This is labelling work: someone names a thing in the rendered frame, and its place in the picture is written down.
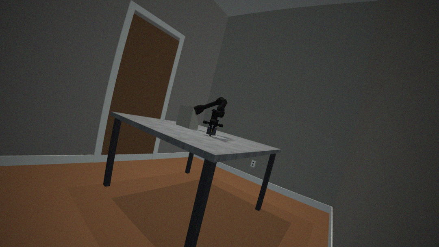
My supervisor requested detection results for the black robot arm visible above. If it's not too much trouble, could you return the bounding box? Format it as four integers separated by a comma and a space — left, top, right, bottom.
194, 97, 227, 125

